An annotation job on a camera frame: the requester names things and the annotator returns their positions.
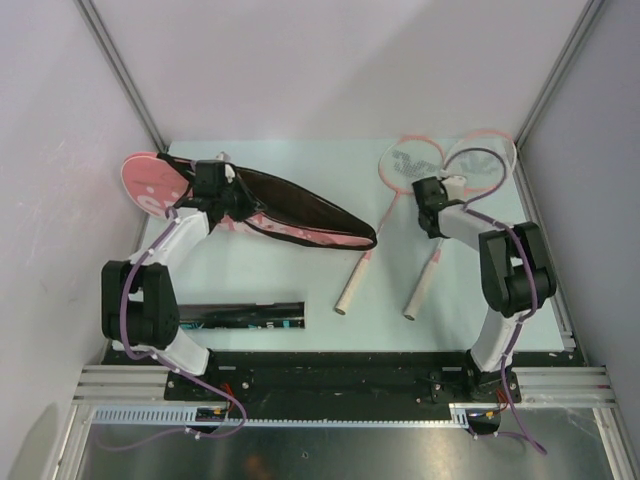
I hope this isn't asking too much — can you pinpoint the pink racket bag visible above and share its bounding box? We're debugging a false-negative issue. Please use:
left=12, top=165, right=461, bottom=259
left=121, top=152, right=377, bottom=252

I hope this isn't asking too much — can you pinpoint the right aluminium frame post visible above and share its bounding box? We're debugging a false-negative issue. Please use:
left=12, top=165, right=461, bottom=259
left=515, top=0, right=609, bottom=150

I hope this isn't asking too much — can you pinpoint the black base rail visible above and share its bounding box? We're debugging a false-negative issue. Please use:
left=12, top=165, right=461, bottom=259
left=102, top=348, right=521, bottom=426

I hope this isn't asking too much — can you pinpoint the left aluminium frame post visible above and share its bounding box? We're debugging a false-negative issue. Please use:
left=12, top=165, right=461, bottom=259
left=73, top=0, right=168, bottom=152

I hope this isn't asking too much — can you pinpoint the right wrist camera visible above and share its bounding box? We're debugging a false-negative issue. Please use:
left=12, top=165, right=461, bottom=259
left=440, top=171, right=467, bottom=200

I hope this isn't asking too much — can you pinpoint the pink badminton racket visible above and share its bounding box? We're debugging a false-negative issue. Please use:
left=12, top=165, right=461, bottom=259
left=334, top=135, right=445, bottom=315
left=403, top=129, right=518, bottom=321

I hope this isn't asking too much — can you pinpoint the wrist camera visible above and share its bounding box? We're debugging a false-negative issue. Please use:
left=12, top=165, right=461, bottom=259
left=215, top=151, right=236, bottom=184
left=440, top=171, right=467, bottom=200

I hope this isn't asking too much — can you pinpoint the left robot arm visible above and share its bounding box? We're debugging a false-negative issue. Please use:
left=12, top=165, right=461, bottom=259
left=101, top=152, right=262, bottom=400

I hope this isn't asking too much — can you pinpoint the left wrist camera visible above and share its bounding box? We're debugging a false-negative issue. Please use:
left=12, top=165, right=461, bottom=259
left=215, top=151, right=236, bottom=184

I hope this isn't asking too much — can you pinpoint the black shuttlecock tube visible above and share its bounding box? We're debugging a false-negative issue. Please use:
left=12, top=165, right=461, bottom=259
left=178, top=301, right=306, bottom=330

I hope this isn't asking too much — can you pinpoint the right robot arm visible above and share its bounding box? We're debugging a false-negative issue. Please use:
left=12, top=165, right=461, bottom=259
left=412, top=176, right=557, bottom=401

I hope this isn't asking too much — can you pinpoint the aluminium frame post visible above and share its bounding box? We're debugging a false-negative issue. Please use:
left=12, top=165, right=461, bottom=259
left=73, top=0, right=168, bottom=152
left=515, top=0, right=609, bottom=150

